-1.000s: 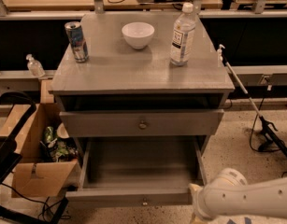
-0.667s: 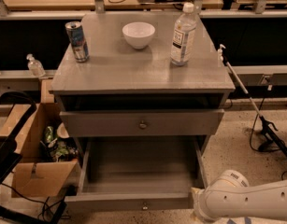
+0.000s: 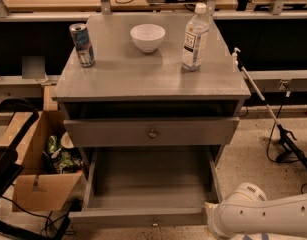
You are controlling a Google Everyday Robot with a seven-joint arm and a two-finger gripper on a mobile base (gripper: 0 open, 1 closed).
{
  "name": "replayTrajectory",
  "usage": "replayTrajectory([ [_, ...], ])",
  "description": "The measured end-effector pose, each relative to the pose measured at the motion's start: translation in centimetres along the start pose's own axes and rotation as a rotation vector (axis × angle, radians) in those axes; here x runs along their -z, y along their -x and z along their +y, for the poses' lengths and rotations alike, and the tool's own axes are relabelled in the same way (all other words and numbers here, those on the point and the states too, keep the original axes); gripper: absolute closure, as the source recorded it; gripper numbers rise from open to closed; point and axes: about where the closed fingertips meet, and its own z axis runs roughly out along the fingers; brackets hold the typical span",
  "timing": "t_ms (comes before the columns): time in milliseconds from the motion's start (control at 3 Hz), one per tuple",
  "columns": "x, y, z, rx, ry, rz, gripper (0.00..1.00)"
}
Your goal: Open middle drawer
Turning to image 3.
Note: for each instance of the grey drawer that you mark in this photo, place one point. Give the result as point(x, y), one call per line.
point(151, 132)
point(148, 186)

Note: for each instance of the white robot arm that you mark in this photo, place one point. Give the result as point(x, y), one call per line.
point(246, 210)

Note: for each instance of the grey top drawer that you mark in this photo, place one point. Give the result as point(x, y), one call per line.
point(151, 132)

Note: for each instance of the grey drawer cabinet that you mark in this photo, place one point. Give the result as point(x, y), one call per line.
point(126, 83)

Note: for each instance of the grabber reacher stick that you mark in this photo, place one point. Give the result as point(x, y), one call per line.
point(286, 137)

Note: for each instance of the small white pump bottle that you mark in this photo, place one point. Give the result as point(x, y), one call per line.
point(235, 54)

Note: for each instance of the cardboard box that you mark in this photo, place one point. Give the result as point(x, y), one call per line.
point(36, 188)

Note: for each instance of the green can in box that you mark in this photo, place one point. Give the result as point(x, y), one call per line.
point(52, 144)

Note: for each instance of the clear water bottle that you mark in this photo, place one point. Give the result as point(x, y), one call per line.
point(196, 33)

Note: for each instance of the white bowl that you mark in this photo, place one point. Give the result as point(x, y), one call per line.
point(147, 37)

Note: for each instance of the energy drink can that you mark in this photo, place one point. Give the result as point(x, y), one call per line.
point(83, 46)

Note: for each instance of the black chair frame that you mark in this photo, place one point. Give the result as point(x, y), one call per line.
point(10, 170)

